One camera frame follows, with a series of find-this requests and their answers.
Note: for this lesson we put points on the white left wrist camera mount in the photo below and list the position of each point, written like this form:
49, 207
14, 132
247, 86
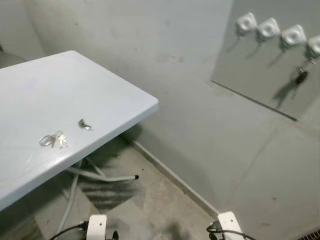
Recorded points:
96, 227

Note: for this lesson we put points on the white table leg tube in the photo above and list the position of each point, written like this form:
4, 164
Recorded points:
72, 200

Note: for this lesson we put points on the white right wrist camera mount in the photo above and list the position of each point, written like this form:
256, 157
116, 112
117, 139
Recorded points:
230, 222

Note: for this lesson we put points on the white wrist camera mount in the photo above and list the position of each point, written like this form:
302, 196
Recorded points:
96, 227
230, 222

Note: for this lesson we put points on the silver key bunch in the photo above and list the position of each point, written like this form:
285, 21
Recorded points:
50, 140

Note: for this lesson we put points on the white folding table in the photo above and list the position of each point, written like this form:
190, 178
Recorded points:
60, 90

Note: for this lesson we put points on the small dark-headed key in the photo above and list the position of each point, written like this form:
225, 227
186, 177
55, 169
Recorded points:
82, 123

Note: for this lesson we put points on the grey hook board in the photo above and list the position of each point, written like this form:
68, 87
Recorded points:
260, 75

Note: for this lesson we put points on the white table leg black cap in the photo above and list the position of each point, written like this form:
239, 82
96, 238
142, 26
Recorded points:
110, 178

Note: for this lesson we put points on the black car key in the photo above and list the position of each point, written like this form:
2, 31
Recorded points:
300, 77

